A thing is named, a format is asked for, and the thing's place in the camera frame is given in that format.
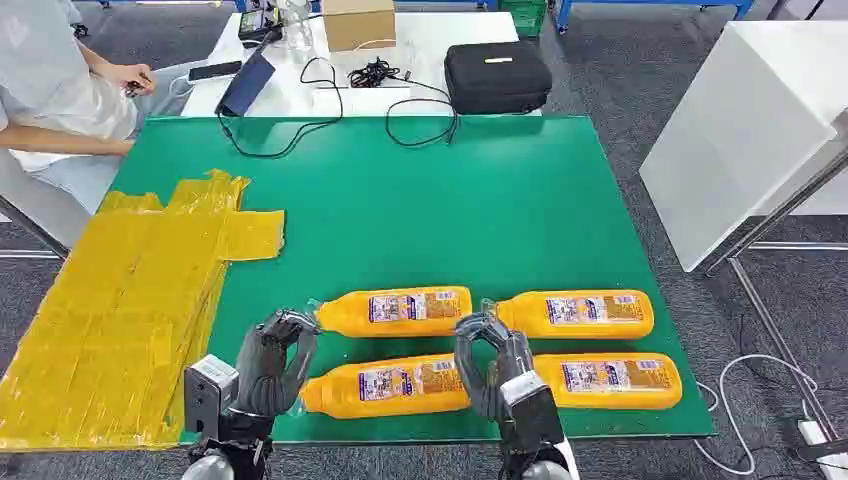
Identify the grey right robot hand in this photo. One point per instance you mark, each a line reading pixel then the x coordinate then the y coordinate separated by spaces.
pixel 510 358

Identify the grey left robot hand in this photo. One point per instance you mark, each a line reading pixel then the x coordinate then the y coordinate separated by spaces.
pixel 265 378

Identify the orange drink bottle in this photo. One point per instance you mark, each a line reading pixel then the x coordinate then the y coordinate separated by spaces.
pixel 397 311
pixel 576 314
pixel 609 381
pixel 391 387

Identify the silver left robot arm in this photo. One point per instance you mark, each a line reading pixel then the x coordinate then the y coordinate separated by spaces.
pixel 238 440

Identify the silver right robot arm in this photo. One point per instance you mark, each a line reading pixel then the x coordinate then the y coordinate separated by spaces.
pixel 536 464

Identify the green table mat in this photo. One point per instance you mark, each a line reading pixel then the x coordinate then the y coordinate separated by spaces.
pixel 450 212

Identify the yellow sheet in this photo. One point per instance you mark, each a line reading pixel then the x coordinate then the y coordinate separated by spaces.
pixel 112 318

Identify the black zip case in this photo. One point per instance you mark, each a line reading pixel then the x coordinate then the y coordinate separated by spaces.
pixel 497 76

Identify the pale grey chair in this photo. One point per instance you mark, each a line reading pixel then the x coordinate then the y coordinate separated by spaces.
pixel 33 199

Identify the dark blue flat pouch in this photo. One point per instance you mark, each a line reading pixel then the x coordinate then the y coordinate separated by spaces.
pixel 246 85

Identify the black smartphone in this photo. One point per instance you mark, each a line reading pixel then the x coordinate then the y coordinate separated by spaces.
pixel 214 71

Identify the white panel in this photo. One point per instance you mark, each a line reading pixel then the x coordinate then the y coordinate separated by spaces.
pixel 735 132

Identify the white power strip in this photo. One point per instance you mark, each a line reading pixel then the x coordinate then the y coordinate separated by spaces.
pixel 821 444

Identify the white table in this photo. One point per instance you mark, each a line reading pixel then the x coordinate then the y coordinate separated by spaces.
pixel 430 40

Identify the person's hand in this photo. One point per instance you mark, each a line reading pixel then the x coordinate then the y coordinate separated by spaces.
pixel 136 76

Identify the green plastic crate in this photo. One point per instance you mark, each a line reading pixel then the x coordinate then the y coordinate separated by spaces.
pixel 524 16

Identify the black handheld device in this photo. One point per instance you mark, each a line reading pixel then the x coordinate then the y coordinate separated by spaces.
pixel 260 25

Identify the clear plastic bottle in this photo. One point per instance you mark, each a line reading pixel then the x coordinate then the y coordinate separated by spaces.
pixel 298 26

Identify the person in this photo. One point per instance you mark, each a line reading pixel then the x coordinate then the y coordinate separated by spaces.
pixel 46 86

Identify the brown cardboard box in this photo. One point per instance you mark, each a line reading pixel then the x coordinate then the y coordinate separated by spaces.
pixel 359 25

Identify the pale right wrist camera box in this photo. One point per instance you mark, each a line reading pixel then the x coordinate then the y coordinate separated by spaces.
pixel 530 407

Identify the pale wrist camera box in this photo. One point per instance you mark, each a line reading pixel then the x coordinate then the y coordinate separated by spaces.
pixel 530 407
pixel 206 391

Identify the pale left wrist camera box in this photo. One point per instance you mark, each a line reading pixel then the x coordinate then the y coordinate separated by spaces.
pixel 206 391

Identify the grey metal stand frame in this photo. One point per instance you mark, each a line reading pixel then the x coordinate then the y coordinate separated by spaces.
pixel 775 205

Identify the blue metal frame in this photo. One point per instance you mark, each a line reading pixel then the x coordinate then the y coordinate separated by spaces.
pixel 656 4

